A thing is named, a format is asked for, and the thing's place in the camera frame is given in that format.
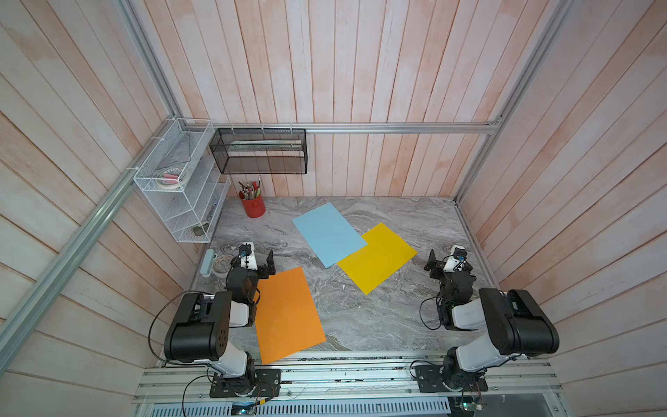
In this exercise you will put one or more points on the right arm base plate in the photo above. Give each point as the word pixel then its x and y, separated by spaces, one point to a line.
pixel 440 379

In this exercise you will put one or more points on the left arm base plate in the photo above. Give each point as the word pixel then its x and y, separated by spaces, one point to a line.
pixel 262 383

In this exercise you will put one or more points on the orange paper sheet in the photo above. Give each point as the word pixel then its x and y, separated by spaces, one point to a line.
pixel 287 321

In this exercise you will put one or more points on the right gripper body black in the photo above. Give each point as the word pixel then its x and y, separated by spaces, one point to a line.
pixel 439 274

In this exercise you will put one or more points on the red pencil cup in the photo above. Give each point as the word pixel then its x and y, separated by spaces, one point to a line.
pixel 254 207

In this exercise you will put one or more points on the yellow paper sheet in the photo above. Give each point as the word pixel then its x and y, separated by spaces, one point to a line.
pixel 384 254

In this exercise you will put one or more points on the white wire shelf rack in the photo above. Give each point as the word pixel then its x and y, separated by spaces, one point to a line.
pixel 190 213

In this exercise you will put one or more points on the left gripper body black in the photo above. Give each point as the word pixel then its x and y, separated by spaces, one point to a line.
pixel 260 274

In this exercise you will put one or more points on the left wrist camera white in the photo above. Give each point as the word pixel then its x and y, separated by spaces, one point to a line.
pixel 247 256

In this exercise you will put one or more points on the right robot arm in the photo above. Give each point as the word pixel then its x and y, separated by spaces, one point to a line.
pixel 512 324

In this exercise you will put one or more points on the black mesh wall basket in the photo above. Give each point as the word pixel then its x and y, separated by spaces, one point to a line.
pixel 260 151

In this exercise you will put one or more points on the clear tape roll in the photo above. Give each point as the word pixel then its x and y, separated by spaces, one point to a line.
pixel 222 265

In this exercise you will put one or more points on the tape roll on shelf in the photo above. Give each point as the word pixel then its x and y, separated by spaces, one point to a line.
pixel 172 178

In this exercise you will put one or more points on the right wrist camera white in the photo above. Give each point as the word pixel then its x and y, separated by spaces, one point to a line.
pixel 456 260

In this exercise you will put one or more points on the light blue paper sheet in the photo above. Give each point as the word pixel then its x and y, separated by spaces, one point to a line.
pixel 329 234

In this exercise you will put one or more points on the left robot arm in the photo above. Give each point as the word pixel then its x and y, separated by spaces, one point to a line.
pixel 199 332

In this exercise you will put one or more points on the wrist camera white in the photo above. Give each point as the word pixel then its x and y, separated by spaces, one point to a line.
pixel 247 256
pixel 456 260

